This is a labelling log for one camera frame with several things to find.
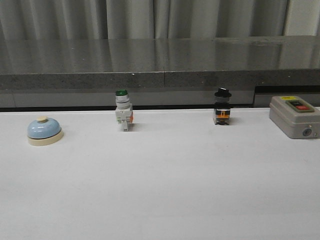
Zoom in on blue and cream desk bell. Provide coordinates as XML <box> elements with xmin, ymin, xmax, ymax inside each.
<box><xmin>27</xmin><ymin>116</ymin><xmax>64</xmax><ymax>147</ymax></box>

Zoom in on grey curtain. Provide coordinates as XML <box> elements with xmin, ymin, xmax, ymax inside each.
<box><xmin>0</xmin><ymin>0</ymin><xmax>320</xmax><ymax>40</ymax></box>

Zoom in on green push button switch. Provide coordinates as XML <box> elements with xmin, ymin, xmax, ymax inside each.
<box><xmin>115</xmin><ymin>89</ymin><xmax>134</xmax><ymax>131</ymax></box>

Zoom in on black rotary selector switch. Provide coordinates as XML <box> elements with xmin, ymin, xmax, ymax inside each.
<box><xmin>213</xmin><ymin>87</ymin><xmax>232</xmax><ymax>125</ymax></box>

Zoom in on grey start stop switch box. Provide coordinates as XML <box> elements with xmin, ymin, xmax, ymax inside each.
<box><xmin>269</xmin><ymin>96</ymin><xmax>320</xmax><ymax>139</ymax></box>

